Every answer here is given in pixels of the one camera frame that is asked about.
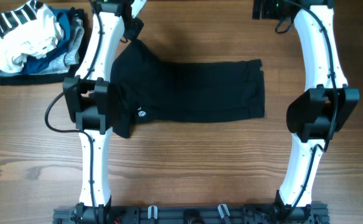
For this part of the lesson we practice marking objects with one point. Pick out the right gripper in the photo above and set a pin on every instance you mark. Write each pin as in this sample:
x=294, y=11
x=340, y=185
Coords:
x=266, y=13

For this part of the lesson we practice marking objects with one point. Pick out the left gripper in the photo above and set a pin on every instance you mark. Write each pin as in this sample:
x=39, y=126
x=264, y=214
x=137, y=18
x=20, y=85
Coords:
x=132, y=31

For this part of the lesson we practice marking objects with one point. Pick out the black t-shirt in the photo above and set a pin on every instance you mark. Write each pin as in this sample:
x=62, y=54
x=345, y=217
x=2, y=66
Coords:
x=150, y=89

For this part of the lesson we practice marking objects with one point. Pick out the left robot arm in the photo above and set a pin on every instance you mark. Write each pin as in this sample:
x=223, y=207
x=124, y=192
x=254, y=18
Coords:
x=91, y=106

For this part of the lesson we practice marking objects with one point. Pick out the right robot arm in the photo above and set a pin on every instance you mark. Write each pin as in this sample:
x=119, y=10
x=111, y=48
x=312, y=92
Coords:
x=315, y=116

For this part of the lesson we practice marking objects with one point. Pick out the grey folded garment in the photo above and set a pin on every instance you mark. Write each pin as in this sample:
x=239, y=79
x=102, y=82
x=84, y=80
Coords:
x=57, y=61

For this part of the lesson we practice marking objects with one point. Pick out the black folded garment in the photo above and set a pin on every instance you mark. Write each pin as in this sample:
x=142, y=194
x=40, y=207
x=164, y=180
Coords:
x=38, y=79

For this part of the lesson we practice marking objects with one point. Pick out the blue folded garment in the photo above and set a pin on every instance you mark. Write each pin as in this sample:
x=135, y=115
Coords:
x=32, y=36

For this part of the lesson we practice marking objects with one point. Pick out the white black striped garment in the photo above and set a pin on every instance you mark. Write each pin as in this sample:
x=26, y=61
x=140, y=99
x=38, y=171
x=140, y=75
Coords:
x=31, y=30

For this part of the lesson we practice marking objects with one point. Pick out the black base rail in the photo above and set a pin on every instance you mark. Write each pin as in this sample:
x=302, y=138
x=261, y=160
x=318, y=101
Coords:
x=243, y=214

